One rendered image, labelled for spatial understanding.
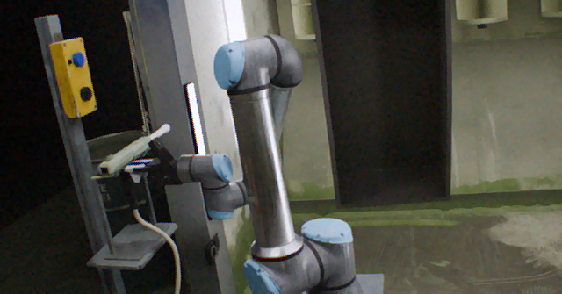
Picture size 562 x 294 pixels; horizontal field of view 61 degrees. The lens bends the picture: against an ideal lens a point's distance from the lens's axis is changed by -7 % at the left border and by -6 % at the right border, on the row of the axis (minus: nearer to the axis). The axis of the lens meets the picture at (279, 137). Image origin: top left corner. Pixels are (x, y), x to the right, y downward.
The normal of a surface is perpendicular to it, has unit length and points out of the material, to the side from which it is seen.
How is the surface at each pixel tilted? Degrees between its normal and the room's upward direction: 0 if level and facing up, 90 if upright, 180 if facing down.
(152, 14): 90
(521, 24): 90
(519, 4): 90
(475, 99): 57
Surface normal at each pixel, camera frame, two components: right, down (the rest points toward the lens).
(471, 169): -0.26, -0.26
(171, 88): -0.22, 0.30
